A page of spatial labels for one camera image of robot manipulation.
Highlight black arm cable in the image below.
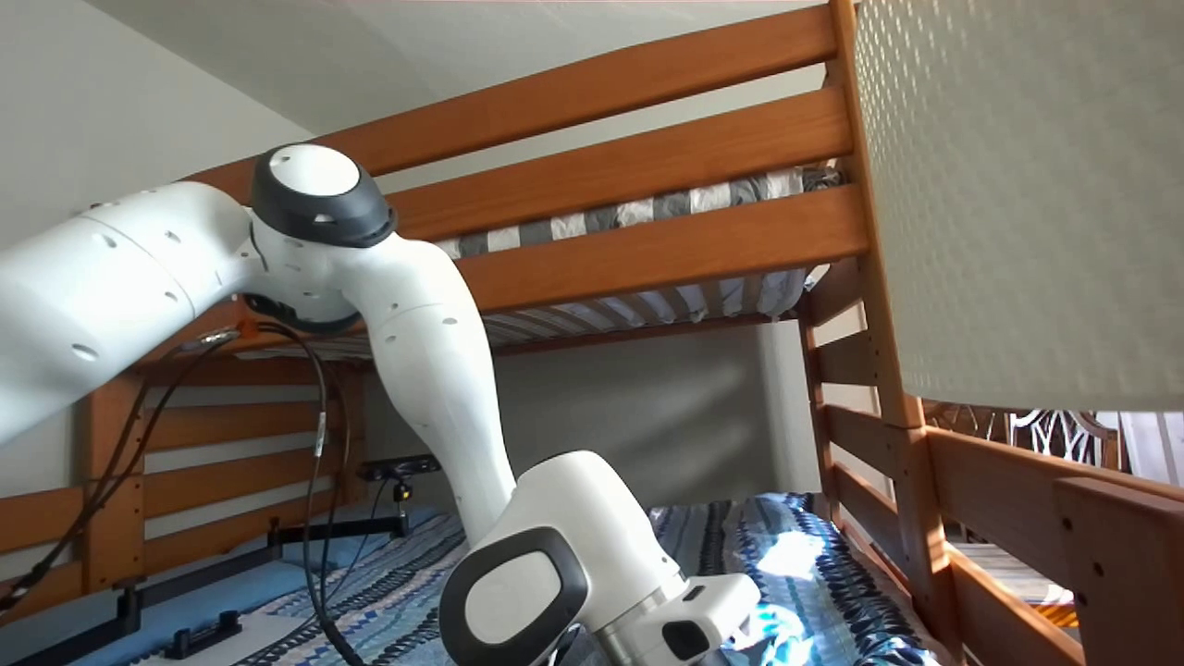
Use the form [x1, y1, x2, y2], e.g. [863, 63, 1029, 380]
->
[301, 365, 362, 666]
[0, 316, 335, 622]

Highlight striped bunk mattress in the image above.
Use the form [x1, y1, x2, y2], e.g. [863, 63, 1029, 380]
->
[217, 159, 853, 362]

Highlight wooden bunk bed frame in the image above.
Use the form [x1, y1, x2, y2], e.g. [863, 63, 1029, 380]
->
[0, 0, 1184, 666]

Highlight white shade table lamp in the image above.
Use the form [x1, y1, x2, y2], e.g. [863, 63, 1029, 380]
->
[848, 0, 1184, 420]

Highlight black camera stand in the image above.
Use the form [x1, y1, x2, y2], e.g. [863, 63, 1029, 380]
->
[0, 454, 440, 666]

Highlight blue patterned blanket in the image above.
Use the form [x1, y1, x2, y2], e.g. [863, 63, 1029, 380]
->
[0, 491, 955, 666]

